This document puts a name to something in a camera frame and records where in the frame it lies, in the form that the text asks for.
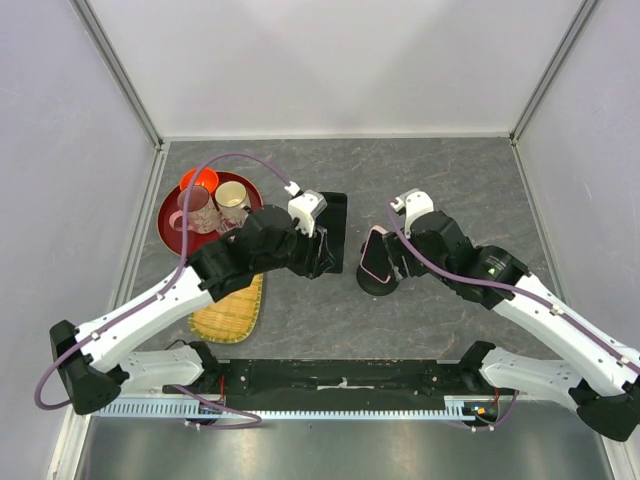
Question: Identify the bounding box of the pink mug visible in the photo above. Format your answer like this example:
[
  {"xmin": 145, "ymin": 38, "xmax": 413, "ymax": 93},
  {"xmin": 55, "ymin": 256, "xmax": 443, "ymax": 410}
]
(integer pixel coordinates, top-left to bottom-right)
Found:
[{"xmin": 169, "ymin": 186, "xmax": 221, "ymax": 234}]

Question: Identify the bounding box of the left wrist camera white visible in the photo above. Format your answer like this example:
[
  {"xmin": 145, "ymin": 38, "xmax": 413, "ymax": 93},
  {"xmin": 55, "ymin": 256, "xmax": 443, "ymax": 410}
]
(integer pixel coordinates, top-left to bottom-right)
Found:
[{"xmin": 284, "ymin": 182, "xmax": 327, "ymax": 238}]

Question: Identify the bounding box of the orange bowl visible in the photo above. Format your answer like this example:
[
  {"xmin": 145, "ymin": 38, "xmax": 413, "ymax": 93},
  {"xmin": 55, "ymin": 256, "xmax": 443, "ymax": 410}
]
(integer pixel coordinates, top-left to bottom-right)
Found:
[{"xmin": 179, "ymin": 167, "xmax": 220, "ymax": 193}]

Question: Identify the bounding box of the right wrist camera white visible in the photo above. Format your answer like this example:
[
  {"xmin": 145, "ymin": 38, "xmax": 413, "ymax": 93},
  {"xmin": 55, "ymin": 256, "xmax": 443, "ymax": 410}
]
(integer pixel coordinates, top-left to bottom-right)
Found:
[{"xmin": 390, "ymin": 188, "xmax": 435, "ymax": 239}]

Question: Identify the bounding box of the beige mug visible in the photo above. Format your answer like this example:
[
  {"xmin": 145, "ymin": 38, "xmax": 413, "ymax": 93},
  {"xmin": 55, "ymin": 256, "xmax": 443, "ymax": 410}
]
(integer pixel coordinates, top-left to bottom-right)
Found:
[{"xmin": 214, "ymin": 181, "xmax": 251, "ymax": 224}]

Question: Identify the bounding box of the black smartphone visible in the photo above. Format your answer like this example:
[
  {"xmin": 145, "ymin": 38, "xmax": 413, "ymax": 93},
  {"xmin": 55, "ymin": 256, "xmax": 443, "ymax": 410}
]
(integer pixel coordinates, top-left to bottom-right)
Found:
[{"xmin": 316, "ymin": 191, "xmax": 348, "ymax": 252}]

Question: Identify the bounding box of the red round tray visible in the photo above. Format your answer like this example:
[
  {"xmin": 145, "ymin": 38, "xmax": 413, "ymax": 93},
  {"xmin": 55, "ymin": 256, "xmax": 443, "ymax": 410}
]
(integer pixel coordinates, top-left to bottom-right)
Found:
[{"xmin": 156, "ymin": 171, "xmax": 264, "ymax": 255}]

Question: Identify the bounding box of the pink case smartphone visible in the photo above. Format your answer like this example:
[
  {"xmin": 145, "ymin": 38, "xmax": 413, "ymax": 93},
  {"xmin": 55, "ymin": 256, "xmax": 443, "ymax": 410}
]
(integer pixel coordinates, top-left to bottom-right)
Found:
[{"xmin": 360, "ymin": 225, "xmax": 392, "ymax": 284}]

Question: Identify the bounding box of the black folding phone stand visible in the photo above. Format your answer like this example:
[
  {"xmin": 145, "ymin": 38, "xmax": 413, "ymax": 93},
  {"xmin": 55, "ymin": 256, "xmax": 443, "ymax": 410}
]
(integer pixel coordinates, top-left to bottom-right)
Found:
[{"xmin": 318, "ymin": 240, "xmax": 344, "ymax": 274}]

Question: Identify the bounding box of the clear glass tumbler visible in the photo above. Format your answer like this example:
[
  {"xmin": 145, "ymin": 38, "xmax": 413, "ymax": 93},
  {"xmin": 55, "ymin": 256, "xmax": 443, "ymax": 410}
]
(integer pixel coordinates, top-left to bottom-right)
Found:
[{"xmin": 216, "ymin": 217, "xmax": 246, "ymax": 236}]

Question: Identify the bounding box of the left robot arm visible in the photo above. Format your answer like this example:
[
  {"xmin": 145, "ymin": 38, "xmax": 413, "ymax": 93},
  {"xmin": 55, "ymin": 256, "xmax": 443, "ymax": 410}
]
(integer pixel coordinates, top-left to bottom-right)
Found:
[{"xmin": 50, "ymin": 205, "xmax": 347, "ymax": 415}]

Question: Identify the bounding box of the black round-base phone holder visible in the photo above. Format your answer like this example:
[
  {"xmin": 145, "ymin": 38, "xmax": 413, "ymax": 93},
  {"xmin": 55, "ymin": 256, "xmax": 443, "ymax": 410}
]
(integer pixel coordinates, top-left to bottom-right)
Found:
[{"xmin": 356, "ymin": 263, "xmax": 399, "ymax": 297}]

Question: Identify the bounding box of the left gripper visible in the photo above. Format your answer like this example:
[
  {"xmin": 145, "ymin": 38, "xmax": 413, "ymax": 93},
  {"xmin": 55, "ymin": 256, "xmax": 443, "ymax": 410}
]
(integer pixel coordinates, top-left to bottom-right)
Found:
[{"xmin": 254, "ymin": 214, "xmax": 336, "ymax": 280}]

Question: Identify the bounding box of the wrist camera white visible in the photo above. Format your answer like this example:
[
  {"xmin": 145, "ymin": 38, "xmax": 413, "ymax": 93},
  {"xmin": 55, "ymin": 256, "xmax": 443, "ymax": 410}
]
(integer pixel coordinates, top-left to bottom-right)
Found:
[
  {"xmin": 284, "ymin": 182, "xmax": 327, "ymax": 238},
  {"xmin": 390, "ymin": 188, "xmax": 435, "ymax": 239}
]

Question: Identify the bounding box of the woven bamboo tray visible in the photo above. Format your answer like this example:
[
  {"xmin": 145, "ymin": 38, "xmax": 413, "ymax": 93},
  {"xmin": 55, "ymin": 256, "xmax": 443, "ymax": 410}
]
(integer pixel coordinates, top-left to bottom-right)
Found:
[{"xmin": 189, "ymin": 274, "xmax": 264, "ymax": 344}]

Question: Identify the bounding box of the slotted cable duct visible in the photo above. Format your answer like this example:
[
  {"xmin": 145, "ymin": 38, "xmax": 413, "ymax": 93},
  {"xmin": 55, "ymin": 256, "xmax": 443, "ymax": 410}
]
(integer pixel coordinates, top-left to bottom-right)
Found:
[{"xmin": 95, "ymin": 397, "xmax": 475, "ymax": 421}]

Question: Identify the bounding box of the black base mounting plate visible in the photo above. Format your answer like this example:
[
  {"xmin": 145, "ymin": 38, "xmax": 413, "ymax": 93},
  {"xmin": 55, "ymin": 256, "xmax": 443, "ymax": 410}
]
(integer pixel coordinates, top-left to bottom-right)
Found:
[{"xmin": 187, "ymin": 359, "xmax": 512, "ymax": 411}]

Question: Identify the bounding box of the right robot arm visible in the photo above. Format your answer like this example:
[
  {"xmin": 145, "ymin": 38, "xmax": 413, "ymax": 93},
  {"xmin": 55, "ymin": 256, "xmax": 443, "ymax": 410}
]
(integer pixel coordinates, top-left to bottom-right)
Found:
[{"xmin": 383, "ymin": 211, "xmax": 639, "ymax": 442}]

